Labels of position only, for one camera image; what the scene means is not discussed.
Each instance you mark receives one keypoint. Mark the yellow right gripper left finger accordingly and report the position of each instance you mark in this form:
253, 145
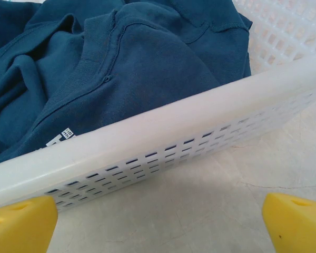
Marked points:
21, 226

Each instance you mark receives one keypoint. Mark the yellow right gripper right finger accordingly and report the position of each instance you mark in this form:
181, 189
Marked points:
297, 226

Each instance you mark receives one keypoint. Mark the white perforated plastic basket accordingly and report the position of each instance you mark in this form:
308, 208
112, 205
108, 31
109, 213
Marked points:
173, 113

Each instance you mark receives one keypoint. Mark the dark blue t-shirt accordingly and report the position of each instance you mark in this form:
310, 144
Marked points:
147, 52

